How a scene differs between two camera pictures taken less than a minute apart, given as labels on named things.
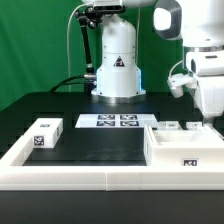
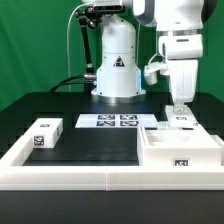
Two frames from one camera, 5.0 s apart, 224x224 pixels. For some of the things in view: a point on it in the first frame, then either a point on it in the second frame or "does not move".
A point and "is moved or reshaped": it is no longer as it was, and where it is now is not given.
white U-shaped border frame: (14, 175) does not move
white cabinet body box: (182, 147) is moved or reshaped
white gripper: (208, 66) -> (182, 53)
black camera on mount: (106, 9) does not move
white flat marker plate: (114, 120) does not move
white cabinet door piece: (169, 125) -> (185, 120)
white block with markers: (47, 132) does not move
